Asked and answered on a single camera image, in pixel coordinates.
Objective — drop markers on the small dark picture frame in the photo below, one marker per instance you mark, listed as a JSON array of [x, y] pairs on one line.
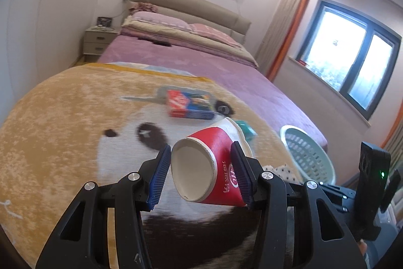
[[104, 22]]

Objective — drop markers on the yellow panda printed blanket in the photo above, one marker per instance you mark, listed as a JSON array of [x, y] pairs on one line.
[[63, 130]]

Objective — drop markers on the folded beige quilt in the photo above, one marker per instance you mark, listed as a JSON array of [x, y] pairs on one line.
[[195, 42]]

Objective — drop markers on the white polka dot cloth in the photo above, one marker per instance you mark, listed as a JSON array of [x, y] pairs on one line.
[[283, 173]]

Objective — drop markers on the white wardrobe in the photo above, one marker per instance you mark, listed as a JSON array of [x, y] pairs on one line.
[[41, 4]]

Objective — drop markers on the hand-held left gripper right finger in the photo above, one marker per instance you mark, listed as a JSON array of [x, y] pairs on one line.
[[242, 174]]

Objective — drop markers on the dark framed window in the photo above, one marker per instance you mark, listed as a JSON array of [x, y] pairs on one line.
[[346, 54]]

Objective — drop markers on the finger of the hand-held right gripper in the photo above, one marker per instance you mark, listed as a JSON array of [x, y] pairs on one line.
[[341, 196]]

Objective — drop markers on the pink pillow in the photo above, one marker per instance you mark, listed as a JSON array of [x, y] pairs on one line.
[[214, 34]]

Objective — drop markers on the floral cushion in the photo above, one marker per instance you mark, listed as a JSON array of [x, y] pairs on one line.
[[143, 7]]

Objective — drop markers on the beige nightstand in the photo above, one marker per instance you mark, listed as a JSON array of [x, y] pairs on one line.
[[99, 42]]

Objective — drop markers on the beige padded headboard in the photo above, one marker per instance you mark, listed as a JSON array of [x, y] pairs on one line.
[[195, 7]]

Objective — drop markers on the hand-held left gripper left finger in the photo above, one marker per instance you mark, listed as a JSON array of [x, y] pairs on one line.
[[159, 180]]

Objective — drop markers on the purple pillow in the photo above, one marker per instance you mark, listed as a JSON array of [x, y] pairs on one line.
[[160, 20]]

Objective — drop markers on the beige orange curtain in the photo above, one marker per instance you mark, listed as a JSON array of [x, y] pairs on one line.
[[393, 139], [283, 29]]

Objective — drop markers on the red blue snack box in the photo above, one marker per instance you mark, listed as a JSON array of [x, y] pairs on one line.
[[185, 102]]

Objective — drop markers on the pale green plastic basket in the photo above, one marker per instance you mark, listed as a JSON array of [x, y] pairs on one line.
[[302, 149]]

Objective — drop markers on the teal packet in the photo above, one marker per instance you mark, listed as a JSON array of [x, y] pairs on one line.
[[246, 129]]

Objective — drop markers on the red white paper cup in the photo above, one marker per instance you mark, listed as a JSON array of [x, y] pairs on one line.
[[220, 143]]

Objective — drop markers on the bed with purple cover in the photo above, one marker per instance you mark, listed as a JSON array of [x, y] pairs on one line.
[[252, 83]]

